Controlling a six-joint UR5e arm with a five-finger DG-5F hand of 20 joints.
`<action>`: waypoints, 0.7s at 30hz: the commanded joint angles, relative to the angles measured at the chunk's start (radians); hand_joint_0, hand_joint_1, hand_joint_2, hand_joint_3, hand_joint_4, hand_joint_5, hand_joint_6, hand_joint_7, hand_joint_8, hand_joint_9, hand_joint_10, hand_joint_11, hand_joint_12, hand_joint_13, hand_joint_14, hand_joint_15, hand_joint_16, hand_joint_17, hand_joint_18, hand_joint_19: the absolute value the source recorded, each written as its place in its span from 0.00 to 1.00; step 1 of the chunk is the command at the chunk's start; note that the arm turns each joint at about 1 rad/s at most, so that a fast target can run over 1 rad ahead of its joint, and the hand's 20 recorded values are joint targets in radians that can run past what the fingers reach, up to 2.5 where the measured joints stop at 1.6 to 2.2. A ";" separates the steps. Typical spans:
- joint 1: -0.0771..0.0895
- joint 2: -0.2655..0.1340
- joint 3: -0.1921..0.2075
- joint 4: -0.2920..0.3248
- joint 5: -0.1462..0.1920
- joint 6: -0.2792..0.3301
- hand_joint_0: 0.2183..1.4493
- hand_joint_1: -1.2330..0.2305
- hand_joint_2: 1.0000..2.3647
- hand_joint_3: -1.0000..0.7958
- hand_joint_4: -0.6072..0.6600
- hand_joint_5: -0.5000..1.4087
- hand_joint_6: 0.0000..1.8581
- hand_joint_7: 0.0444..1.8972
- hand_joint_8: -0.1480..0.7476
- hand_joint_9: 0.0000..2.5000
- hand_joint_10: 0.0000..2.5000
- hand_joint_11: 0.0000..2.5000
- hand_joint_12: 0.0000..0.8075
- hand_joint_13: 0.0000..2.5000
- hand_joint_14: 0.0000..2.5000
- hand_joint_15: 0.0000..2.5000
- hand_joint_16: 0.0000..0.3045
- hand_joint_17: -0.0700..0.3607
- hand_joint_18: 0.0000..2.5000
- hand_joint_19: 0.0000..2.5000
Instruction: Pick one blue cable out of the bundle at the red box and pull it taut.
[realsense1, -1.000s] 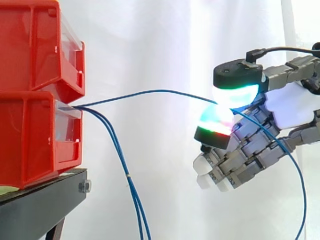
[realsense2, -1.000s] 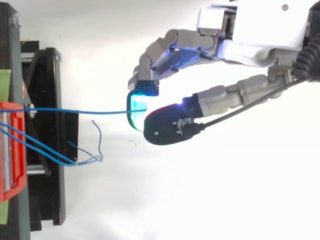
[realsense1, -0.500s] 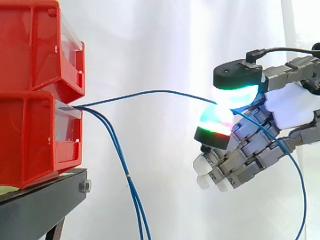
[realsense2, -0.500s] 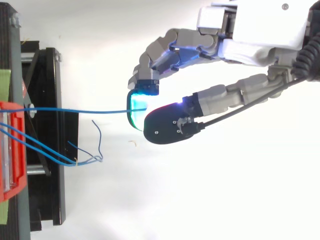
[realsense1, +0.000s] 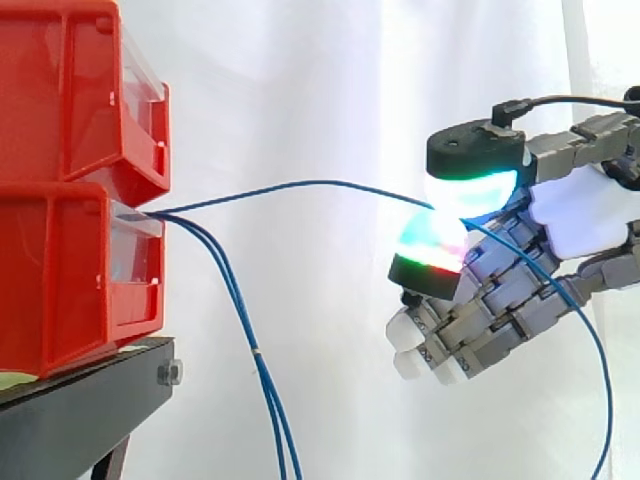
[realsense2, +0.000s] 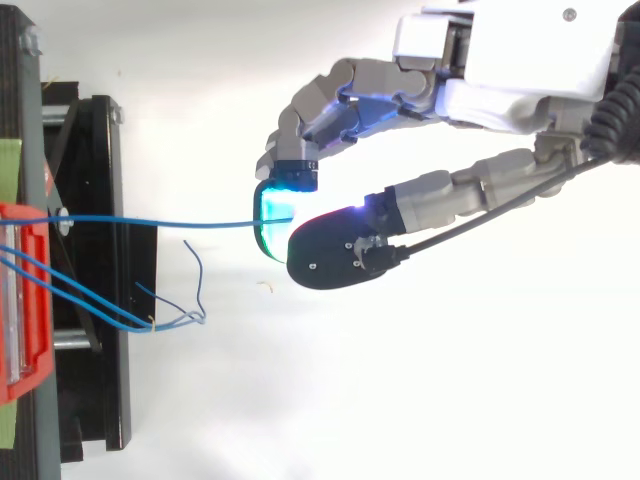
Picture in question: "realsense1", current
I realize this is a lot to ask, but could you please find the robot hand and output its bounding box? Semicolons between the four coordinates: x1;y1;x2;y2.
385;112;640;388

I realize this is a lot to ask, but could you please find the red bin with clear plate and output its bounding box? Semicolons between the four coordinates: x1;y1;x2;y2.
0;0;172;207
0;180;167;380

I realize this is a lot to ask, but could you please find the black stand with green tape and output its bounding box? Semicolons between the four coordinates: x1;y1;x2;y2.
0;335;185;480

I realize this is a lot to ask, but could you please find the thin black cable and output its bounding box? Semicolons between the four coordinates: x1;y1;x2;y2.
492;92;640;129

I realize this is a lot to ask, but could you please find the blue cable bundle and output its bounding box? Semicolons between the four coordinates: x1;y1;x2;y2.
142;211;305;480

